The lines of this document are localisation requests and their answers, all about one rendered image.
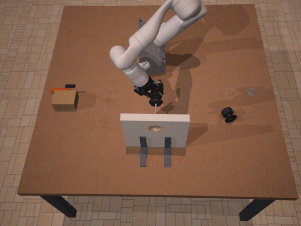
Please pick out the grey door panel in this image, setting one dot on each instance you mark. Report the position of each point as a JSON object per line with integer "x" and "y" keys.
{"x": 136, "y": 125}

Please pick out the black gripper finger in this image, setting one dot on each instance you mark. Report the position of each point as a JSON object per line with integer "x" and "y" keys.
{"x": 141, "y": 92}
{"x": 159, "y": 85}

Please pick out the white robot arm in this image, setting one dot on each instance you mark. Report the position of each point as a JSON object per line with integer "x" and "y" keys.
{"x": 160, "y": 34}

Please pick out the tan cardboard box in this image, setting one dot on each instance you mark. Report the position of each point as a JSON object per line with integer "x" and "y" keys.
{"x": 65, "y": 100}

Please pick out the black door knob with grey square spindle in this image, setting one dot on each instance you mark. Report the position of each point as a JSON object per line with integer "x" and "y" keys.
{"x": 155, "y": 99}

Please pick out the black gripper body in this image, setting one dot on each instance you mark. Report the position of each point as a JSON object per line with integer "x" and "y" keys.
{"x": 147, "y": 85}

